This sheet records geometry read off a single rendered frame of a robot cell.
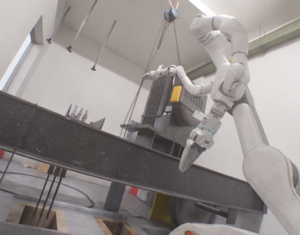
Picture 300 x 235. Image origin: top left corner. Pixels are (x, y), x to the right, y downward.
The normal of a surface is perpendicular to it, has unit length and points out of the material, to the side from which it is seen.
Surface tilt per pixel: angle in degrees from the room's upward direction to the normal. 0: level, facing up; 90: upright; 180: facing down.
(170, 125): 90
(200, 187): 90
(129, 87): 90
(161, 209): 90
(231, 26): 98
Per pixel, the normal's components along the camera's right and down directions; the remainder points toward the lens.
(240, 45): -0.29, -0.35
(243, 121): -0.75, -0.40
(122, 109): 0.48, -0.15
